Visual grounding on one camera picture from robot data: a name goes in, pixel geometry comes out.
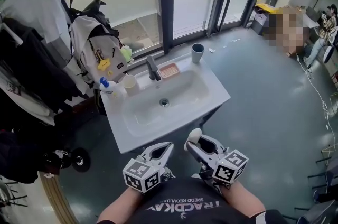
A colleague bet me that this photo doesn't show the person's left shoe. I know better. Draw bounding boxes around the person's left shoe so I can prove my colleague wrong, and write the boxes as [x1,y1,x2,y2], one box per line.
[161,168,177,184]

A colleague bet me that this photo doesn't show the black wheel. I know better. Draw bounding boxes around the black wheel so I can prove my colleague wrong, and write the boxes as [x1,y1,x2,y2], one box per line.
[69,147,91,173]

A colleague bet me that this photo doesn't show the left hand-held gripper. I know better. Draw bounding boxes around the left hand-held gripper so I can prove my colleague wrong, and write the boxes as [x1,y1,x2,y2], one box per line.
[122,141,175,195]

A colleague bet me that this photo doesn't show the black faucet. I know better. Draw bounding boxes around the black faucet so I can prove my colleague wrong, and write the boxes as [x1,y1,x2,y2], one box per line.
[146,55,162,82]

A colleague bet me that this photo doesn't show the glass double door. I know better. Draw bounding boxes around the glass double door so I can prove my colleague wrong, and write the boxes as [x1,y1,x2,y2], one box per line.
[157,0,292,47]

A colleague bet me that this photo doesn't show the grey sink cabinet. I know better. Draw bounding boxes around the grey sink cabinet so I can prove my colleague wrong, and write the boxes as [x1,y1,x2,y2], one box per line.
[194,106,220,134]

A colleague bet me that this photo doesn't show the person's black printed t-shirt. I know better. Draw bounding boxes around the person's black printed t-shirt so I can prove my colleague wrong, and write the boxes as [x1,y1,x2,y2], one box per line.
[130,174,289,224]

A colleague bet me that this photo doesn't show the black jacket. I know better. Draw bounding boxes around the black jacket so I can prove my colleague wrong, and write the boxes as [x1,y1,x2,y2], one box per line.
[0,17,90,116]

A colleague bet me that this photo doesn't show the white floor cable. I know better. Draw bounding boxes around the white floor cable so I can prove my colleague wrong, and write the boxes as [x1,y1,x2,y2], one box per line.
[296,55,338,150]

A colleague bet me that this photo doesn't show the person's left forearm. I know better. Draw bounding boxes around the person's left forearm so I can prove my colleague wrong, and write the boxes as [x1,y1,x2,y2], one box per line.
[97,186,145,224]

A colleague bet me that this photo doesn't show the white ceramic sink basin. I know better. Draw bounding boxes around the white ceramic sink basin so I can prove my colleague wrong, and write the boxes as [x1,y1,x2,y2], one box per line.
[100,51,231,154]

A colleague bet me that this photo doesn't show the white printed garment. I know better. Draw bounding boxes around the white printed garment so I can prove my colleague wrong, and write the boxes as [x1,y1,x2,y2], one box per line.
[0,71,57,126]

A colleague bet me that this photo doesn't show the cream cup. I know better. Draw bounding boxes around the cream cup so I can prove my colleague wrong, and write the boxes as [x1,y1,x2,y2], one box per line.
[121,74,140,97]

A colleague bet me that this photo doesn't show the grey chair black frame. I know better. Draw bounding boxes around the grey chair black frame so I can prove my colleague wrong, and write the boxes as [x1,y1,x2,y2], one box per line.
[292,162,338,224]

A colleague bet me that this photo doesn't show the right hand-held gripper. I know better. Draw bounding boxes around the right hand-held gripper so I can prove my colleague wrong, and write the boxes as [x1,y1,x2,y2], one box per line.
[183,134,250,192]

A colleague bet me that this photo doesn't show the black backpack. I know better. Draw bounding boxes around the black backpack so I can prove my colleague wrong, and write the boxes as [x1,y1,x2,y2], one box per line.
[69,0,120,34]

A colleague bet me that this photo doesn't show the pink soap dish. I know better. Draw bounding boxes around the pink soap dish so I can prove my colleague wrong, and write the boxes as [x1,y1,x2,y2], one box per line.
[158,62,181,80]

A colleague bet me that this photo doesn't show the beige backpack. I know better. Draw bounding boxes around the beige backpack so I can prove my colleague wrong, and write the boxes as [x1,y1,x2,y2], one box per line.
[68,15,128,89]

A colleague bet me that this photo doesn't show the yellow star charm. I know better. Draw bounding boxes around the yellow star charm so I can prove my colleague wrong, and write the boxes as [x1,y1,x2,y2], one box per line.
[97,57,112,71]

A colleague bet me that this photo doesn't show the brown ribbed floor strip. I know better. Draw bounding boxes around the brown ribbed floor strip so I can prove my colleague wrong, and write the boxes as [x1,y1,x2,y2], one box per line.
[37,171,80,224]

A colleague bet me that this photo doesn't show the grey-green cup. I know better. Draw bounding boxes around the grey-green cup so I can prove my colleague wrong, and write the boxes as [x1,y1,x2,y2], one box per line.
[191,43,205,64]

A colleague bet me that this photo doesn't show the white bottle blue cap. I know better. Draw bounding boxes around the white bottle blue cap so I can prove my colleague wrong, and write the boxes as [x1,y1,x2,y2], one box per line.
[99,76,125,99]

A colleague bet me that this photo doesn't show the green plush toy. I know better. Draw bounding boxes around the green plush toy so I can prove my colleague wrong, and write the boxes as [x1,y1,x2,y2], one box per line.
[119,45,135,64]

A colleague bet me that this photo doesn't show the person's right forearm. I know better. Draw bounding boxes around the person's right forearm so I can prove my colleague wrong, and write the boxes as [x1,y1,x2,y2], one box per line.
[222,180,267,219]

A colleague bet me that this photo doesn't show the black bin yellow bag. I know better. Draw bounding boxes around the black bin yellow bag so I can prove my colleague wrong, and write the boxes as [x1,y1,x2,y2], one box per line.
[250,3,277,36]

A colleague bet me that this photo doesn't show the white hanging garment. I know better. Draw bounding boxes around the white hanging garment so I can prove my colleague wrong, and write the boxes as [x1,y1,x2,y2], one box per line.
[1,0,71,44]

